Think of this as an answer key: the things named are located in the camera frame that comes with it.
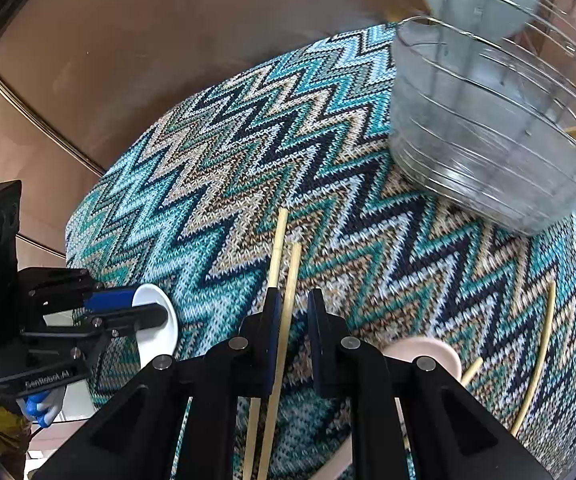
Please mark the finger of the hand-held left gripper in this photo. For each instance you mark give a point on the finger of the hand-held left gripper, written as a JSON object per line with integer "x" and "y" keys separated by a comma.
{"x": 133, "y": 319}
{"x": 113, "y": 299}

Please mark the person's left hand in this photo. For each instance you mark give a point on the person's left hand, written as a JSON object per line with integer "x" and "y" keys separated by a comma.
{"x": 43, "y": 405}

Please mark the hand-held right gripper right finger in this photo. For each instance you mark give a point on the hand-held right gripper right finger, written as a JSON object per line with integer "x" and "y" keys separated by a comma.
{"x": 320, "y": 340}

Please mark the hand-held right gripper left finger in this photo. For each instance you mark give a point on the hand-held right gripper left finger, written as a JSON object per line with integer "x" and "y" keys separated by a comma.
{"x": 272, "y": 340}

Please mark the white ceramic spoon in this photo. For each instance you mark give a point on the white ceramic spoon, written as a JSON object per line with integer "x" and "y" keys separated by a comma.
{"x": 160, "y": 345}

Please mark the zigzag knitted cloth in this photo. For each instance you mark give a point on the zigzag knitted cloth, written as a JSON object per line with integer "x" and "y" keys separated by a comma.
{"x": 268, "y": 135}

